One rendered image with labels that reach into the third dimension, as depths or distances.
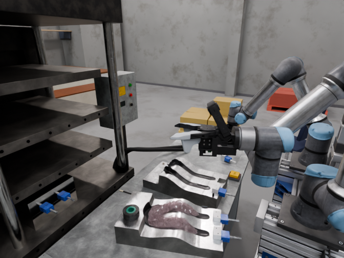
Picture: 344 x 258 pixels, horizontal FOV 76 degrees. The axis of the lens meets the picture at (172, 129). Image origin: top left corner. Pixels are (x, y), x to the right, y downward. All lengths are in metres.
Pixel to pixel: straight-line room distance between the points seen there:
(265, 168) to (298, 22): 6.70
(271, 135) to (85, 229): 1.03
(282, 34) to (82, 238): 6.89
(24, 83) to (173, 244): 1.00
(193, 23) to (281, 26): 2.69
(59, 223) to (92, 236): 0.23
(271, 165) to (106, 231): 0.89
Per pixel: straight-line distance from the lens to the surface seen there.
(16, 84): 1.22
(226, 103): 4.13
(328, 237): 1.07
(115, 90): 1.49
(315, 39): 7.26
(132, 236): 1.15
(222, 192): 1.33
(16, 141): 1.22
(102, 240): 1.25
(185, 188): 1.37
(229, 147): 0.68
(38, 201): 1.37
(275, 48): 7.33
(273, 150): 0.70
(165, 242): 1.13
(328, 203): 0.89
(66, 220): 1.44
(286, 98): 6.15
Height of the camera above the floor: 1.71
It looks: 22 degrees down
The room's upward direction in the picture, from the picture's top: straight up
